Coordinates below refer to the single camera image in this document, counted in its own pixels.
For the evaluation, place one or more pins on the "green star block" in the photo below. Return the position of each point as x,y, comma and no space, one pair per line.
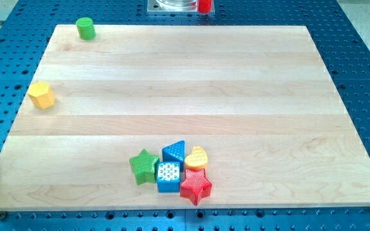
144,167

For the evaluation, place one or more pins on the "red star block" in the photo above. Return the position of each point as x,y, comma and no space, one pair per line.
195,186

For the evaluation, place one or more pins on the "yellow hexagon block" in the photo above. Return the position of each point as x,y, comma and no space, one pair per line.
41,95

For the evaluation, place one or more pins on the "blue triangle block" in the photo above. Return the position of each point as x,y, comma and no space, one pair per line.
175,153

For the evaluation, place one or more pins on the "yellow heart block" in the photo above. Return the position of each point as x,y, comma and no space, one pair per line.
197,159

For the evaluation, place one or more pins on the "blue cube block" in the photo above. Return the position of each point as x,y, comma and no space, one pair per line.
168,177

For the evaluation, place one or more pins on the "light wooden board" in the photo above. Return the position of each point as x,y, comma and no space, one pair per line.
258,99

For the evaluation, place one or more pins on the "red cylinder block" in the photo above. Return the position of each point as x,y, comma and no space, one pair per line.
204,6

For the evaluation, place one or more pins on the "green cylinder block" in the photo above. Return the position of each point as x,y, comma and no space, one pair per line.
85,27

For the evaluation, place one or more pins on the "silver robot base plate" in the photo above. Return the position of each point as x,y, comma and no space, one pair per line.
176,7

